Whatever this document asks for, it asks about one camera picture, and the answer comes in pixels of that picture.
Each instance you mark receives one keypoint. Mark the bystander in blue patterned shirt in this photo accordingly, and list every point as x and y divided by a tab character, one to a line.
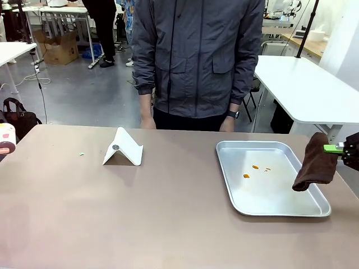
128	22

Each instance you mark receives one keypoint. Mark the blue plastic bag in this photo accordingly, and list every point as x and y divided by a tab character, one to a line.
91	51

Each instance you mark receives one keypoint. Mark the black folding chair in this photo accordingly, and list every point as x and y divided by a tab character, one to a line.
252	95

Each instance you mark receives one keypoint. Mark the wooden top workbench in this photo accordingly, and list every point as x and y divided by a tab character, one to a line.
304	43

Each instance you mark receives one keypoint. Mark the black slanted pole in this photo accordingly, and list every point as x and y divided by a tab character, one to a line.
308	28

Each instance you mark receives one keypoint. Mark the black floor box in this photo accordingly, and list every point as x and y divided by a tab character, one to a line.
281	117

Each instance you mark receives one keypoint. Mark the silver metal tray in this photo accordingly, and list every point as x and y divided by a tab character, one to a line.
261	193

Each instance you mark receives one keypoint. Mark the small white table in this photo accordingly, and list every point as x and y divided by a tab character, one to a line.
14	51

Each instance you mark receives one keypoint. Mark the brown cardboard box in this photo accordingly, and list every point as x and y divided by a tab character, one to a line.
57	47

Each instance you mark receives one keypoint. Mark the person's left forearm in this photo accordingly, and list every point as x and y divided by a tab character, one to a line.
242	84

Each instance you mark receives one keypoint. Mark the person's right forearm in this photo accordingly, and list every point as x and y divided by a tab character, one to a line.
143	81

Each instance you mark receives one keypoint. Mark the person in grey jacket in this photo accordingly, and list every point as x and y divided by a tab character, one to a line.
196	56

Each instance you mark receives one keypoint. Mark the person's left hand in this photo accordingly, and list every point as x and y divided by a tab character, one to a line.
227	125

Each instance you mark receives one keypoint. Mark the dark brown cloth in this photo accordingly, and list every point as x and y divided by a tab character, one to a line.
317	165

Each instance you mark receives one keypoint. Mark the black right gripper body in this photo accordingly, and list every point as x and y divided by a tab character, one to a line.
352	152

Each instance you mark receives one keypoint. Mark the pink white lint roller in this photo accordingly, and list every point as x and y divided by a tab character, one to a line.
6	137

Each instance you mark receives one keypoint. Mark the bystander in black clothes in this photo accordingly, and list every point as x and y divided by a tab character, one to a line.
105	30

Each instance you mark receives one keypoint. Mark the dark maroon bag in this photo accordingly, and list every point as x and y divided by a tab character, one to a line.
19	119

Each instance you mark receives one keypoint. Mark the black tripod stand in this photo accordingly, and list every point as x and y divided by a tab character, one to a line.
24	22

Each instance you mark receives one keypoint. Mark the person's right hand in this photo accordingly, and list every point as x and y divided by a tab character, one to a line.
147	122

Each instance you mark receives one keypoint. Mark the large white rounded table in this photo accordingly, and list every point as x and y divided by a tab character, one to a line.
308	87

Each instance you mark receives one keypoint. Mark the long white table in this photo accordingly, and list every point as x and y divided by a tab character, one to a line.
64	9

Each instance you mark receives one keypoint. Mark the black wrist watch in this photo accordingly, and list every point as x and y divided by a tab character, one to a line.
233	114

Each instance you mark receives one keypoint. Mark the white folded stand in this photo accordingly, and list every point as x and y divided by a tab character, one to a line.
124	147

